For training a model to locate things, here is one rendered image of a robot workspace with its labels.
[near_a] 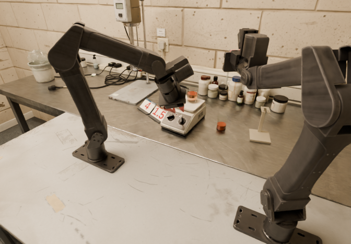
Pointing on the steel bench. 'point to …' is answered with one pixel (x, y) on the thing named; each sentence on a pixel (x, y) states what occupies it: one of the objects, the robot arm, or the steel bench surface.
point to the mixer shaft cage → (133, 43)
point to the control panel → (177, 120)
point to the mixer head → (126, 2)
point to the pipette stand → (260, 137)
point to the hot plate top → (193, 105)
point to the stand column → (143, 27)
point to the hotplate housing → (197, 116)
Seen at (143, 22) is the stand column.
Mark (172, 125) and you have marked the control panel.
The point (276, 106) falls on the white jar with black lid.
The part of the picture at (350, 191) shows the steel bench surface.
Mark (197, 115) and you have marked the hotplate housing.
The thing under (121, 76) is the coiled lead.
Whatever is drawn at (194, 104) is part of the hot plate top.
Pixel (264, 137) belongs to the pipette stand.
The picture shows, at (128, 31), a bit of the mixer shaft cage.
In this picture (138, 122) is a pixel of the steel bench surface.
